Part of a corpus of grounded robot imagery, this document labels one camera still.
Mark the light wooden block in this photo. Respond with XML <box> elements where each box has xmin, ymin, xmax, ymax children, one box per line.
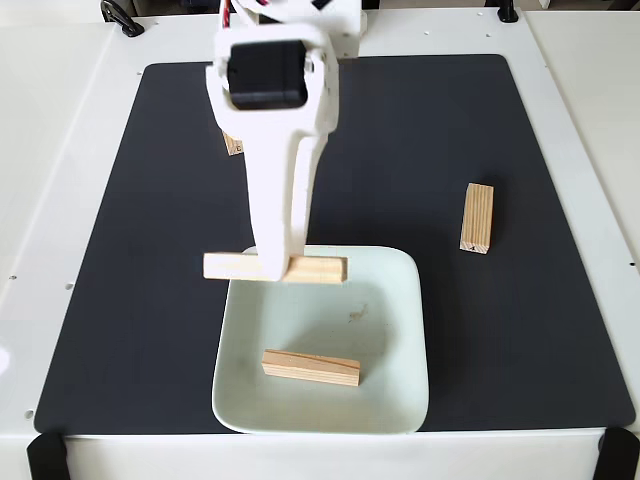
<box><xmin>222</xmin><ymin>130</ymin><xmax>245</xmax><ymax>157</ymax></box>
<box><xmin>261</xmin><ymin>348</ymin><xmax>361</xmax><ymax>389</ymax></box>
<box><xmin>202</xmin><ymin>252</ymin><xmax>350</xmax><ymax>285</ymax></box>

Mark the wooden block marked four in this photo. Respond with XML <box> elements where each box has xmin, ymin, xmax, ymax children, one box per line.
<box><xmin>459</xmin><ymin>182</ymin><xmax>495</xmax><ymax>256</ymax></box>

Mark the pale green square plate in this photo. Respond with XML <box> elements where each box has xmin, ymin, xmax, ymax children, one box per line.
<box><xmin>210</xmin><ymin>243</ymin><xmax>431</xmax><ymax>435</ymax></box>

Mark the black rubber mat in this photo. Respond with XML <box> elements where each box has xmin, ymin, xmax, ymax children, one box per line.
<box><xmin>33</xmin><ymin>53</ymin><xmax>636</xmax><ymax>435</ymax></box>

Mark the red white servo cable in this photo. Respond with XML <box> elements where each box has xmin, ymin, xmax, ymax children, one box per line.
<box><xmin>219</xmin><ymin>0</ymin><xmax>274</xmax><ymax>29</ymax></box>

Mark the black corner bracket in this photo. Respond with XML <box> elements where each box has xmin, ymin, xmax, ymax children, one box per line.
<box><xmin>594</xmin><ymin>427</ymin><xmax>640</xmax><ymax>480</ymax></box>
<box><xmin>25</xmin><ymin>429</ymin><xmax>69</xmax><ymax>480</ymax></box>

